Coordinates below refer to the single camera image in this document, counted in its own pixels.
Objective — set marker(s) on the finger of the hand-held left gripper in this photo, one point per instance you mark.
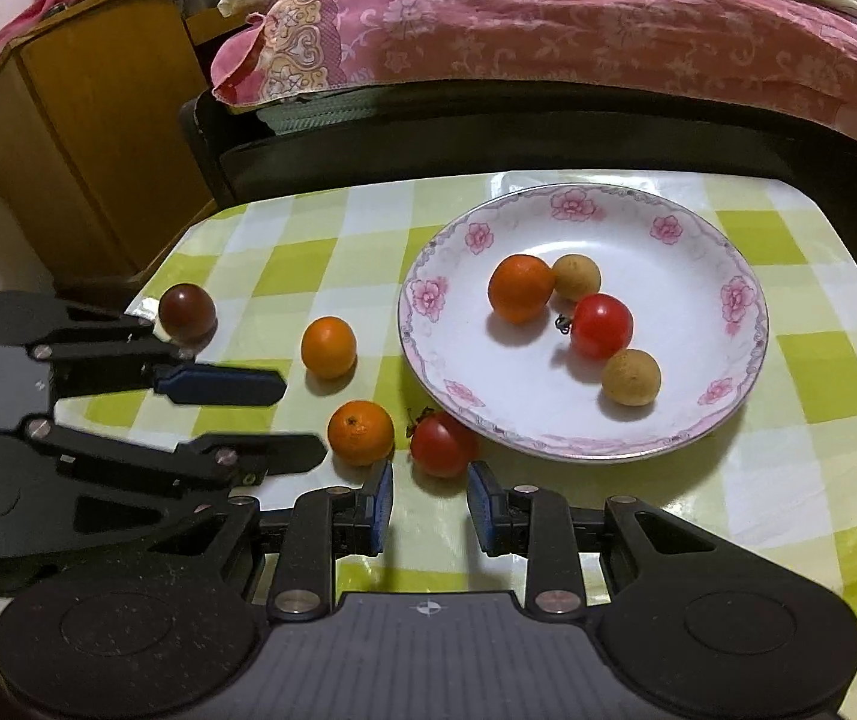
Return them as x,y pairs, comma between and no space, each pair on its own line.
272,454
212,384

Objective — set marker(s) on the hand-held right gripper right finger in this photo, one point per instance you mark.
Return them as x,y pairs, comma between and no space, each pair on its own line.
481,504

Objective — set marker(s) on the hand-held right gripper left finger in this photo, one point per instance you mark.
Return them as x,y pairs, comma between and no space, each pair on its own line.
382,504

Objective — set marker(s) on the red cherry tomato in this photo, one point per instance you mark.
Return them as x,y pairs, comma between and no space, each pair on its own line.
602,328
445,448

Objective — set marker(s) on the dark purple cherry tomato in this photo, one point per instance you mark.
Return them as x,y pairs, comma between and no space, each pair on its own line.
187,313

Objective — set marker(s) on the white floral plate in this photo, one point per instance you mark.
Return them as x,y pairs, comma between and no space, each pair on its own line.
660,300

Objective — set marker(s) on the small orange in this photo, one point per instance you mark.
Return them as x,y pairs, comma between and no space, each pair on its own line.
521,289
361,432
329,347

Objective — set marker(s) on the green checked tablecloth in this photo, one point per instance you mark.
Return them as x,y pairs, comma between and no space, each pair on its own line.
308,255

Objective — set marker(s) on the tan longan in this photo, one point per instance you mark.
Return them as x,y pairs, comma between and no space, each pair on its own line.
631,379
579,277

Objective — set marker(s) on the wooden bedside cabinet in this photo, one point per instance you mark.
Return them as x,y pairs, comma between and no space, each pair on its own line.
98,127

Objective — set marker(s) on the striped mattress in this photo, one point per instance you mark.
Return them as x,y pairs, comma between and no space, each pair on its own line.
308,116

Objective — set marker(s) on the pink floral quilt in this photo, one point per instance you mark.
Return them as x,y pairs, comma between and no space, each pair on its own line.
548,22

